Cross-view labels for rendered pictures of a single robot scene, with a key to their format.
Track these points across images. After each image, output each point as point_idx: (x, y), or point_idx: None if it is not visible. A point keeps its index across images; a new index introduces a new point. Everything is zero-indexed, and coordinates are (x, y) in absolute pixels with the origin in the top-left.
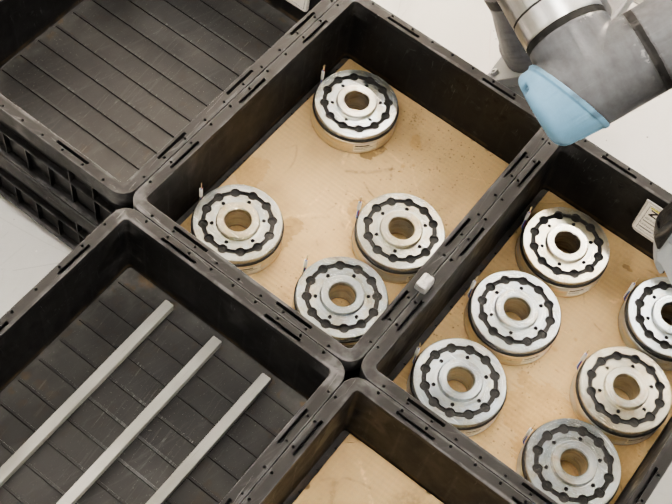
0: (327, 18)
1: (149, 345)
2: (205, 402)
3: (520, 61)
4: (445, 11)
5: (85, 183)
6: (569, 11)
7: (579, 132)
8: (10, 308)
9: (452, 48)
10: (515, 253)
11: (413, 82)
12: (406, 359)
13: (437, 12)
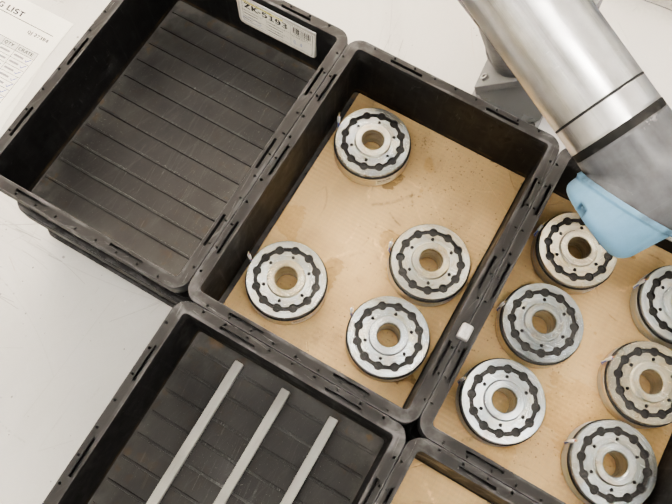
0: (336, 72)
1: (228, 403)
2: (285, 449)
3: (509, 69)
4: (430, 17)
5: None
6: (629, 118)
7: (645, 248)
8: (112, 356)
9: (441, 51)
10: (531, 259)
11: (420, 111)
12: None
13: (423, 19)
